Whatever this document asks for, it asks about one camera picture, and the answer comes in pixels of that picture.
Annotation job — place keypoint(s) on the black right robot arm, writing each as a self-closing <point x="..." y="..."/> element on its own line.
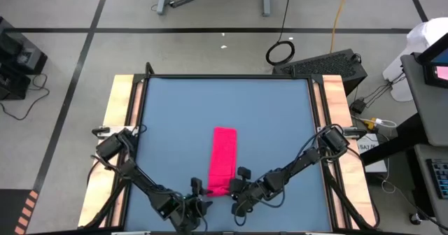
<point x="301" y="161"/>

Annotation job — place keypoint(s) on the black power adapter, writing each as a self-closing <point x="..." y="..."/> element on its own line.
<point x="358" y="106"/>

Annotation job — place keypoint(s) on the black desk leg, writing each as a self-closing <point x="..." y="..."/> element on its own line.
<point x="402" y="140"/>

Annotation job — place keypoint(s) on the black power strip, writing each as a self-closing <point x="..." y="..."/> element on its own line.
<point x="182" y="1"/>

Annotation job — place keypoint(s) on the black laptop screen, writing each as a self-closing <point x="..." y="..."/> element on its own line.
<point x="437" y="70"/>

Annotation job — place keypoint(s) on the white plastic cover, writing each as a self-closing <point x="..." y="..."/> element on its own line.
<point x="423" y="35"/>

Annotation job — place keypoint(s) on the black orange-striped floor mat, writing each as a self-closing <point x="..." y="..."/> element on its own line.
<point x="10" y="210"/>

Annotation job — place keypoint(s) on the grey desk top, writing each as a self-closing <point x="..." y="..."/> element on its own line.
<point x="430" y="112"/>
<point x="423" y="193"/>

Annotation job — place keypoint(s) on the red towel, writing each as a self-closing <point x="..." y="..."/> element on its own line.
<point x="222" y="158"/>

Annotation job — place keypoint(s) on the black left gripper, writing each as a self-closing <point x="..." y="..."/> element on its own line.
<point x="187" y="210"/>

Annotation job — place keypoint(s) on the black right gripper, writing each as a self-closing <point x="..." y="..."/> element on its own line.
<point x="253" y="193"/>

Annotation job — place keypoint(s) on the light wooden table board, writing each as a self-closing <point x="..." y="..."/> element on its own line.
<point x="334" y="95"/>
<point x="119" y="95"/>

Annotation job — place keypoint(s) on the black equipment stack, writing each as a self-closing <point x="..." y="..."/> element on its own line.
<point x="17" y="56"/>

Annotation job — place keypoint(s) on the black caster wheel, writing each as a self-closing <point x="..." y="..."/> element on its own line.
<point x="415" y="218"/>

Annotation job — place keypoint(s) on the black keyboard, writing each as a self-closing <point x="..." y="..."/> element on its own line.
<point x="439" y="177"/>

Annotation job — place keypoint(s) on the black perforated computer tower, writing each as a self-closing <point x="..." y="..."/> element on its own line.
<point x="322" y="65"/>

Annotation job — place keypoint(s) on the black table edge frame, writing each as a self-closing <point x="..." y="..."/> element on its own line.
<point x="227" y="76"/>

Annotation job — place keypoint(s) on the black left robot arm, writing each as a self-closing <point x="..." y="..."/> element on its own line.
<point x="140" y="182"/>

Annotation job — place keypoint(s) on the white labelled box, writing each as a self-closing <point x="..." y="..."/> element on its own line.
<point x="371" y="147"/>

